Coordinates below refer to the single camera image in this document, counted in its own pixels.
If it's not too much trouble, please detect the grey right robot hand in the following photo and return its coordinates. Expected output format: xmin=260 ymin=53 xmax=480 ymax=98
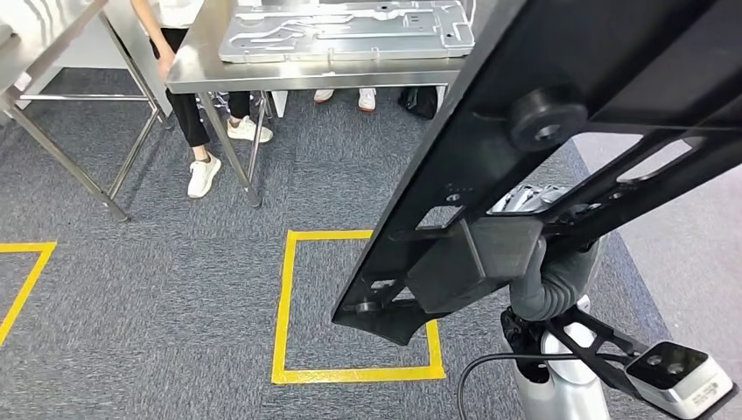
xmin=489 ymin=184 xmax=575 ymax=217

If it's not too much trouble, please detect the person's right hand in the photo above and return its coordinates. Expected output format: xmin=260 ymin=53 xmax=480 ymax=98
xmin=155 ymin=45 xmax=176 ymax=82

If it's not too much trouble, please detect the black plastic frame part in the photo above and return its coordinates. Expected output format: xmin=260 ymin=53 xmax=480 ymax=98
xmin=331 ymin=0 xmax=742 ymax=347

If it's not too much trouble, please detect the steel workbench table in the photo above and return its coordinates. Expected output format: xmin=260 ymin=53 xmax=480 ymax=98
xmin=164 ymin=0 xmax=482 ymax=210

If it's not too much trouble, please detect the person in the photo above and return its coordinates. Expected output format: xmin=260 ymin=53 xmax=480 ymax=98
xmin=129 ymin=0 xmax=274 ymax=200
xmin=312 ymin=87 xmax=378 ymax=112

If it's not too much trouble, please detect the steel side table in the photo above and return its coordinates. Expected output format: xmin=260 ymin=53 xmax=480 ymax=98
xmin=0 ymin=0 xmax=175 ymax=223

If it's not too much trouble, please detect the black bag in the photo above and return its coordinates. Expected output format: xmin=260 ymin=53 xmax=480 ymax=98
xmin=397 ymin=85 xmax=439 ymax=121

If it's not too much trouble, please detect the aluminium fixture plate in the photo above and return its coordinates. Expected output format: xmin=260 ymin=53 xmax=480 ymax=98
xmin=217 ymin=0 xmax=477 ymax=65

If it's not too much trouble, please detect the yellow floor tape square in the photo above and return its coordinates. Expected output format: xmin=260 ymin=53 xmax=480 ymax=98
xmin=0 ymin=241 xmax=58 ymax=347
xmin=270 ymin=229 xmax=447 ymax=386

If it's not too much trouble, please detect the black camera bracket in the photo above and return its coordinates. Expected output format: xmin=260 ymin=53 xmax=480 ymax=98
xmin=544 ymin=307 xmax=650 ymax=401

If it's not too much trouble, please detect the black cable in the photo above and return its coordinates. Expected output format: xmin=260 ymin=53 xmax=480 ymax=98
xmin=456 ymin=352 xmax=633 ymax=420

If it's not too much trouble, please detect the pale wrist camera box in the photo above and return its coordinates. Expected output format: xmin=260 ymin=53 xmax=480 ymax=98
xmin=625 ymin=340 xmax=735 ymax=420

